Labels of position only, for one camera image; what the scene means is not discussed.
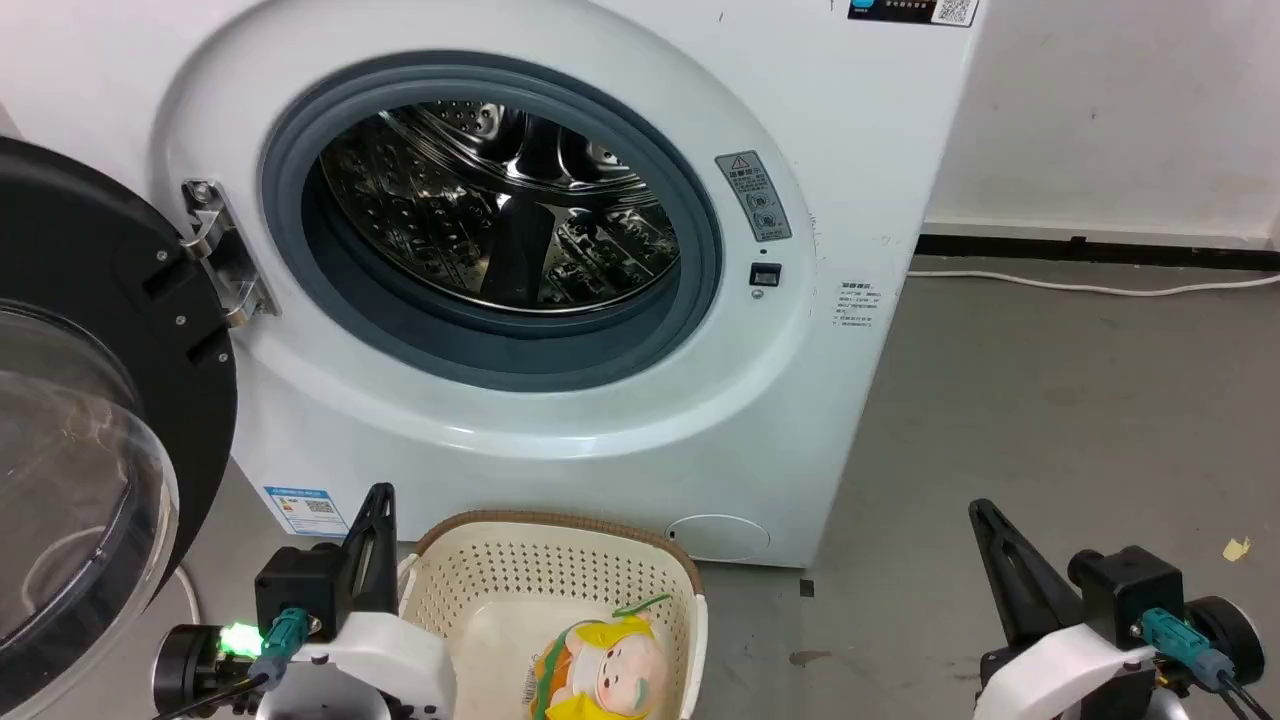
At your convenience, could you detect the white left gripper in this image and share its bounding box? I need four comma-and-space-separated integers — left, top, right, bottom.
258, 483, 458, 720

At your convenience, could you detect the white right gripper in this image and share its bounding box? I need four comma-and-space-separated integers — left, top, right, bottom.
967, 498, 1166, 720

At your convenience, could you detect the white front-load washing machine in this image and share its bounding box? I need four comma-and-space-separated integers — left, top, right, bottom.
0, 0, 986, 569

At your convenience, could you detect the blue energy label sticker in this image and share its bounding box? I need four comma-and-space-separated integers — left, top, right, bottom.
262, 485, 350, 539

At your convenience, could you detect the cream perforated laundry basket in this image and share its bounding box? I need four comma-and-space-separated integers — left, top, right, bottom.
397, 510, 709, 720

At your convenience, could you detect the grey rubber door gasket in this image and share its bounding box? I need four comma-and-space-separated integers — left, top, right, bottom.
260, 52, 724, 393

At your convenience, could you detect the yellow plush doll toy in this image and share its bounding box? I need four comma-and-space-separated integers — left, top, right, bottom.
530, 594, 673, 720

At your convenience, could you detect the round filter cover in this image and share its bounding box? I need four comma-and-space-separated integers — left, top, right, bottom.
664, 514, 772, 564

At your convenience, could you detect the chrome door hinge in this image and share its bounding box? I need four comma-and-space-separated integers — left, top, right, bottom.
180, 178, 279, 329

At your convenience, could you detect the black round washer door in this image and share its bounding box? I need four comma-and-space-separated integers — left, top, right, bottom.
0, 136, 239, 715

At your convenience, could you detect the steel washer drum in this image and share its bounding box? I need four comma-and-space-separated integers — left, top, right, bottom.
318, 100, 682, 313

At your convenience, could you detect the grey warning label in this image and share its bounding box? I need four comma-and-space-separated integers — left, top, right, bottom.
714, 150, 794, 244

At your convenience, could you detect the black QR panel sticker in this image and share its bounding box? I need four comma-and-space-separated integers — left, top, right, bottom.
847, 0, 982, 29

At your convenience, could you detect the left teal-plug black cable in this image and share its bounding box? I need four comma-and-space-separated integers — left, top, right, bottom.
150, 606, 313, 720

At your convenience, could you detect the teal-plug black cable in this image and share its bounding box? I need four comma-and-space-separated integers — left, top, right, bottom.
1138, 608, 1276, 720
150, 606, 313, 720

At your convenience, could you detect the right teal-plug black cable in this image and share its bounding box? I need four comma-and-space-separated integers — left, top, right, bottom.
1138, 608, 1276, 720

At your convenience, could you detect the thin white hose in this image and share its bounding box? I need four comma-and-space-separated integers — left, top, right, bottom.
172, 562, 203, 629

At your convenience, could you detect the white floor cable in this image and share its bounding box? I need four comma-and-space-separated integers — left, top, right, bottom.
906, 268, 1280, 298

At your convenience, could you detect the black wall baseboard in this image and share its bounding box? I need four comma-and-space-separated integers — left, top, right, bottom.
914, 233, 1280, 273

